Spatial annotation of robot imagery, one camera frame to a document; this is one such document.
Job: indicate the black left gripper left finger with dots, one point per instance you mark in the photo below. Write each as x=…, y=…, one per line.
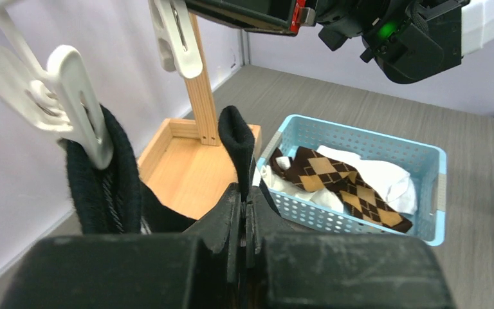
x=192, y=269

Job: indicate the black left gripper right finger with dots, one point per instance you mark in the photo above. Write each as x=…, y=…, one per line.
x=292, y=269

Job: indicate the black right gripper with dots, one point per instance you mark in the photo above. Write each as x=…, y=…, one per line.
x=286, y=17

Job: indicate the brown argyle sock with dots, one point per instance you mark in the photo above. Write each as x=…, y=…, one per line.
x=312, y=171

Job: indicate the black white-striped sock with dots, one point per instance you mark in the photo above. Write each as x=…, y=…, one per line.
x=115, y=200
x=239, y=142

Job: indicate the white plastic clip hanger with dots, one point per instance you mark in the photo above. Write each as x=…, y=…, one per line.
x=59, y=98

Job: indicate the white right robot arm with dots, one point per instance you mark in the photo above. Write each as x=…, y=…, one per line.
x=409, y=40

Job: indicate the wooden hanger stand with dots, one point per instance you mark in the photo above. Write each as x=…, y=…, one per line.
x=185, y=164

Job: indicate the light blue plastic basket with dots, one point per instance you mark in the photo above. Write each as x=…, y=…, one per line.
x=410, y=176

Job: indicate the white sock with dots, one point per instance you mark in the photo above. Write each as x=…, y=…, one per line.
x=390, y=181

